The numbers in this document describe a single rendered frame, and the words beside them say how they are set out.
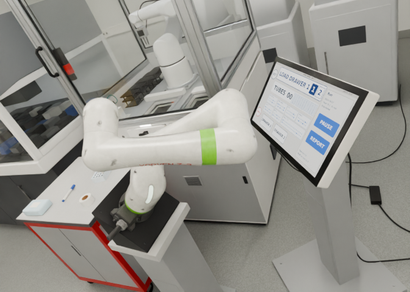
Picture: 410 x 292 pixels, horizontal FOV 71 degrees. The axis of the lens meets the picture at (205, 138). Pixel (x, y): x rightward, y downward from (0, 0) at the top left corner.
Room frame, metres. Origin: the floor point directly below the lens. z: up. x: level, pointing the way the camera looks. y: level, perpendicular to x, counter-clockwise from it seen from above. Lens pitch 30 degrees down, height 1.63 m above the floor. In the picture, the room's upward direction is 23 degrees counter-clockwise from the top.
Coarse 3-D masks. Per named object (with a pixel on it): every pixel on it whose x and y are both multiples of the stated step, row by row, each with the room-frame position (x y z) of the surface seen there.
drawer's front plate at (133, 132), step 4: (164, 124) 1.56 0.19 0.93; (136, 128) 1.67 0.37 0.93; (140, 128) 1.64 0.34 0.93; (144, 128) 1.62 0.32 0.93; (148, 128) 1.60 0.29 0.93; (152, 128) 1.59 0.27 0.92; (156, 128) 1.57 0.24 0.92; (160, 128) 1.56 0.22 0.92; (128, 132) 1.69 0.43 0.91; (132, 132) 1.67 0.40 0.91; (136, 132) 1.66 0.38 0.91; (140, 132) 1.64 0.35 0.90; (148, 132) 1.61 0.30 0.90; (132, 136) 1.68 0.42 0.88; (136, 136) 1.66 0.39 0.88; (140, 136) 1.65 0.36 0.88
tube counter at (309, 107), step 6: (288, 96) 0.96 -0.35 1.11; (294, 96) 0.92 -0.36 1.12; (300, 96) 0.89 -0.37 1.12; (294, 102) 0.91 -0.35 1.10; (300, 102) 0.87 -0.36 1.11; (306, 102) 0.85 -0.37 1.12; (312, 102) 0.82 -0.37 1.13; (300, 108) 0.86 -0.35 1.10; (306, 108) 0.83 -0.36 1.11; (312, 108) 0.81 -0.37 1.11; (312, 114) 0.79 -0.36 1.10
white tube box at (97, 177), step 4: (96, 172) 1.59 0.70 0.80; (100, 172) 1.57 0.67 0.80; (104, 172) 1.55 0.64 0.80; (108, 172) 1.56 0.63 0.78; (92, 176) 1.55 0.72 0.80; (96, 176) 1.54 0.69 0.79; (100, 176) 1.52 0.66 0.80; (104, 176) 1.52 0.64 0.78; (92, 180) 1.53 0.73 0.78; (96, 180) 1.52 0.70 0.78; (100, 180) 1.51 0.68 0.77; (104, 180) 1.51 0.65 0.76
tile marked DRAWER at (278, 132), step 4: (276, 124) 0.94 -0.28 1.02; (276, 128) 0.93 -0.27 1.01; (280, 128) 0.91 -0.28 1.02; (272, 132) 0.95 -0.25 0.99; (276, 132) 0.92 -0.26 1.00; (280, 132) 0.90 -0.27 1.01; (284, 132) 0.88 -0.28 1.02; (276, 136) 0.91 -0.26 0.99; (280, 136) 0.89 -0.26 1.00; (284, 136) 0.87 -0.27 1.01; (280, 140) 0.88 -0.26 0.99; (284, 140) 0.86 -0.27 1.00
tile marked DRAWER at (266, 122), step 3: (264, 114) 1.05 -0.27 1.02; (264, 117) 1.04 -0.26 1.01; (267, 117) 1.02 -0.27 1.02; (261, 120) 1.05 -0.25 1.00; (264, 120) 1.03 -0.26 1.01; (267, 120) 1.01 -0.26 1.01; (270, 120) 0.99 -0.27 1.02; (261, 123) 1.04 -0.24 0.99; (264, 123) 1.02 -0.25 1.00; (267, 123) 1.00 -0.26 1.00; (270, 123) 0.98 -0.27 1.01; (264, 126) 1.01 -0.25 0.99; (267, 126) 0.99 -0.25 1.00; (270, 126) 0.97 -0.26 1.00; (267, 129) 0.98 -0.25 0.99; (270, 129) 0.97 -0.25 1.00
